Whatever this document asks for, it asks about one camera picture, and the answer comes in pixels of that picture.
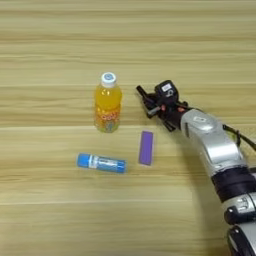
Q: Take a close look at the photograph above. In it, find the purple eraser block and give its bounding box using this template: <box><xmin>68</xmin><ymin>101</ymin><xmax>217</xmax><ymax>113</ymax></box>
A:
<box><xmin>138</xmin><ymin>130</ymin><xmax>155</xmax><ymax>167</ymax></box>

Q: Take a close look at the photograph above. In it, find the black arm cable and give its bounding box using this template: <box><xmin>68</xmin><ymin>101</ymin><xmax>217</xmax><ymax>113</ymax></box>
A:
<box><xmin>222</xmin><ymin>123</ymin><xmax>256</xmax><ymax>152</ymax></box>

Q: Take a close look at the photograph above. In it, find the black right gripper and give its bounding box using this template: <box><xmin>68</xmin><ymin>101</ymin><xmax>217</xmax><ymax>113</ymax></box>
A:
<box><xmin>143</xmin><ymin>92</ymin><xmax>189</xmax><ymax>130</ymax></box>

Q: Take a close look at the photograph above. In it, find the orange juice bottle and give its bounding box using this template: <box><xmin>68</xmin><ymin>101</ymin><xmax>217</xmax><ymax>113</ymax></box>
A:
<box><xmin>94</xmin><ymin>71</ymin><xmax>123</xmax><ymax>134</ymax></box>

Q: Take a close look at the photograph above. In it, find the blue glue stick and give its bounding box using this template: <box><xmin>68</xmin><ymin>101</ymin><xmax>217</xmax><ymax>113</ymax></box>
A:
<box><xmin>76</xmin><ymin>152</ymin><xmax>128</xmax><ymax>175</ymax></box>

